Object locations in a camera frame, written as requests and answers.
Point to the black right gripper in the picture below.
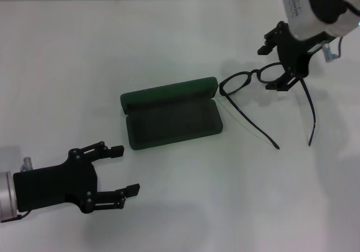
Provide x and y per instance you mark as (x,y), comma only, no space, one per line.
(292,55)

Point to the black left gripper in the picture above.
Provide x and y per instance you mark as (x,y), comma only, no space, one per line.
(53,184)

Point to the black glasses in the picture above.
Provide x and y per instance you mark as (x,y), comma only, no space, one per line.
(255,72)

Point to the green glasses case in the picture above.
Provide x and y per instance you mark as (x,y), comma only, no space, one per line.
(171,125)

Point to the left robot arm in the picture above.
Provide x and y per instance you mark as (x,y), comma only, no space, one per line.
(7,195)

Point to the right gripper silver post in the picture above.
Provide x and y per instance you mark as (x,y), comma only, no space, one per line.
(327,52)

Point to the gripper silver post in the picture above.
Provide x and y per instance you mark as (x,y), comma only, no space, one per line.
(26,163)
(327,52)

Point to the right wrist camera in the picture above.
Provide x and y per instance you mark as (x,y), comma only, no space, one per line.
(298,10)

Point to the left gripper silver post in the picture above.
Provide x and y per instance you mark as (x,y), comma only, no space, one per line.
(26,163)

